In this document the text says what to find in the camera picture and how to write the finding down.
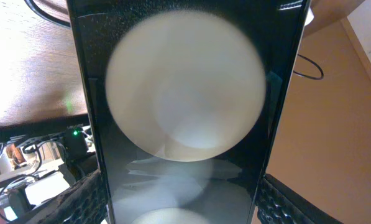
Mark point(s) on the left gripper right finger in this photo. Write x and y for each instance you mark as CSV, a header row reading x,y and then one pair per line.
x,y
279,204

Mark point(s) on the black smartphone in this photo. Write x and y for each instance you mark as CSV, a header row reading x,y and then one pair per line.
x,y
184,99

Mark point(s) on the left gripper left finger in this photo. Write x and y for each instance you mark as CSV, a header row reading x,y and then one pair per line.
x,y
85,202

